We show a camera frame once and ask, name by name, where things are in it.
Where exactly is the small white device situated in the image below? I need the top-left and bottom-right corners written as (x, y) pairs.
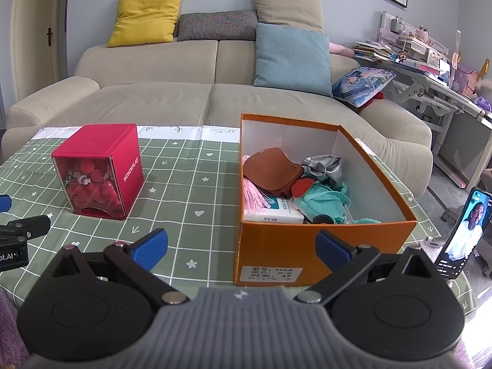
top-left (421, 238), bottom-right (442, 262)

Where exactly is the silver grey cloth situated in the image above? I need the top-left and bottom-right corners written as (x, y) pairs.
top-left (301, 154), bottom-right (343, 183)

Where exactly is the teal fabric bag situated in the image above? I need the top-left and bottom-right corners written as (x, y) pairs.
top-left (296, 182), bottom-right (381, 225)

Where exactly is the printed blue cushion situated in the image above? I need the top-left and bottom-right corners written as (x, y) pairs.
top-left (331, 66), bottom-right (396, 107)

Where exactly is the pink tasselled pouch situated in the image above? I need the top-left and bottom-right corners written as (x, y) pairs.
top-left (243, 179), bottom-right (272, 216)

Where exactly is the beige sofa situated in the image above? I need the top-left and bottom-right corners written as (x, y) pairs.
top-left (2, 40), bottom-right (433, 196)

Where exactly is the beige cushion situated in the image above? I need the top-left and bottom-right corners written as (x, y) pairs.
top-left (254, 0), bottom-right (324, 34)

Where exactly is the red cloth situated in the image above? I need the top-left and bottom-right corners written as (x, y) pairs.
top-left (361, 91), bottom-right (385, 112)

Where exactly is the brown leather piece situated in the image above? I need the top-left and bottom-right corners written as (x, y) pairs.
top-left (242, 146), bottom-right (304, 200)

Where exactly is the purple fuzzy cloth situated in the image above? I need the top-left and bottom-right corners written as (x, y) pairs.
top-left (0, 288), bottom-right (29, 369)

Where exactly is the red box with clear front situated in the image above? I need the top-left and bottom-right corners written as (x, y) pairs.
top-left (51, 124), bottom-right (145, 221)

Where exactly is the yellow cushion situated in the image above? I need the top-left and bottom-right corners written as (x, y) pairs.
top-left (107, 0), bottom-right (183, 48)

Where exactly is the orange cardboard shoe box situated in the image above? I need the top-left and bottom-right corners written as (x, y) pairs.
top-left (232, 113), bottom-right (418, 287)

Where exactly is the smartphone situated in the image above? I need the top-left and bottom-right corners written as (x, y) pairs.
top-left (435, 186), bottom-right (492, 280)

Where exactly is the green checked tablecloth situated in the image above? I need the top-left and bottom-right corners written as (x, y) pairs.
top-left (0, 124), bottom-right (475, 316)

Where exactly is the stack of books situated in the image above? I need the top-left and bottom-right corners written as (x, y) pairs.
top-left (353, 39), bottom-right (398, 62)

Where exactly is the white tissue packet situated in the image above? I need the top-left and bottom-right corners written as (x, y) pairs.
top-left (243, 195), bottom-right (304, 224)

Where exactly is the white desk organiser shelf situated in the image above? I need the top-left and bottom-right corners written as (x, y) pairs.
top-left (379, 11), bottom-right (450, 64)

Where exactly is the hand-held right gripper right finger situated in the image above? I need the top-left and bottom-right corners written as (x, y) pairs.
top-left (294, 230), bottom-right (442, 304)

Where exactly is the purple bag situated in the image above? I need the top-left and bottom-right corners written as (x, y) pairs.
top-left (454, 63), bottom-right (485, 95)

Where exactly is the grey white study desk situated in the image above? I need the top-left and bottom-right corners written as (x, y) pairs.
top-left (355, 56), bottom-right (492, 189)

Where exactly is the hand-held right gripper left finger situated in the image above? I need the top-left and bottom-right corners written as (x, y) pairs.
top-left (45, 228), bottom-right (190, 305)

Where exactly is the cream door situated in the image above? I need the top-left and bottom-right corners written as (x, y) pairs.
top-left (10, 0), bottom-right (68, 104)

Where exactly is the houndstooth cushion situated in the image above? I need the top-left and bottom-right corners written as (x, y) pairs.
top-left (177, 10), bottom-right (259, 42)

